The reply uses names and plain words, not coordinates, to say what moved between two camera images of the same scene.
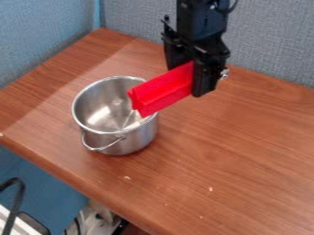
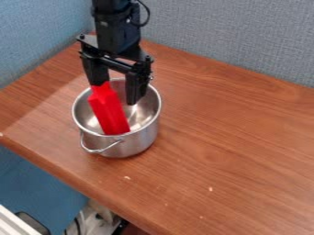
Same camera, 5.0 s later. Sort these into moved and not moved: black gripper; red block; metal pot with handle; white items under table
Moved: black gripper; red block
Not moved: metal pot with handle; white items under table
